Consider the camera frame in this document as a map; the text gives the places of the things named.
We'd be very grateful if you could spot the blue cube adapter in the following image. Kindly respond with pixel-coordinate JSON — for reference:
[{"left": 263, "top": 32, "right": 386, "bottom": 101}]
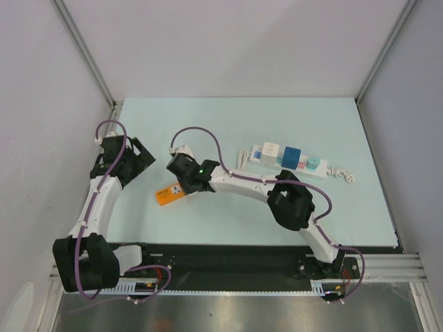
[{"left": 281, "top": 147, "right": 301, "bottom": 169}]

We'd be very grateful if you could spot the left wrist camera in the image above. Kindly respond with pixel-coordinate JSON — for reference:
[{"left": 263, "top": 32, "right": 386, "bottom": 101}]
[{"left": 94, "top": 131, "right": 118, "bottom": 145}]

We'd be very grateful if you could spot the white power strip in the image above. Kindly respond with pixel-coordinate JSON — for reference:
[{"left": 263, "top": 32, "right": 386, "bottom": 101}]
[{"left": 249, "top": 142, "right": 328, "bottom": 180}]

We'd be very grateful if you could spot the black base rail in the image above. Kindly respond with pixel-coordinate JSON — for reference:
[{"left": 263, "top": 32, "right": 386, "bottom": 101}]
[{"left": 107, "top": 243, "right": 406, "bottom": 293}]

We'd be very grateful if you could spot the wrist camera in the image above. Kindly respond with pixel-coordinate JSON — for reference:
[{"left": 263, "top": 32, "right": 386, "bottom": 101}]
[
  {"left": 94, "top": 131, "right": 118, "bottom": 145},
  {"left": 169, "top": 145, "right": 194, "bottom": 158}
]

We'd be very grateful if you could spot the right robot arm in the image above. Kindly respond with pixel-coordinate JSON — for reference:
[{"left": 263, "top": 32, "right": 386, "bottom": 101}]
[{"left": 167, "top": 151, "right": 345, "bottom": 277}]

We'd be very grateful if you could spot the mint green charger plug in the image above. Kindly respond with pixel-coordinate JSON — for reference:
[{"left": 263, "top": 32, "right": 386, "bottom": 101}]
[{"left": 306, "top": 157, "right": 320, "bottom": 171}]

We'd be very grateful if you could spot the white cable duct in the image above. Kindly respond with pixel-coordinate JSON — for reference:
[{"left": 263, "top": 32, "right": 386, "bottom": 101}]
[{"left": 102, "top": 280, "right": 347, "bottom": 302}]

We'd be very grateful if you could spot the white power strip cord plug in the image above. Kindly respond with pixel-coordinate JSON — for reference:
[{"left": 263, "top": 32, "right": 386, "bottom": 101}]
[{"left": 326, "top": 167, "right": 355, "bottom": 183}]

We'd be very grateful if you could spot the orange power strip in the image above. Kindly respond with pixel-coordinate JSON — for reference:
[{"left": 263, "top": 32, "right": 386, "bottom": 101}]
[{"left": 155, "top": 183, "right": 186, "bottom": 206}]

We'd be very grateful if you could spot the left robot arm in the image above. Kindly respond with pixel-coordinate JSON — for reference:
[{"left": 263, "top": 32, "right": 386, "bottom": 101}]
[{"left": 53, "top": 133, "right": 155, "bottom": 293}]

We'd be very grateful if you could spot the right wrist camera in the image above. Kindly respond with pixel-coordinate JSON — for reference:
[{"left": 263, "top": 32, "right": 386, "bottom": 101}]
[{"left": 169, "top": 145, "right": 194, "bottom": 158}]

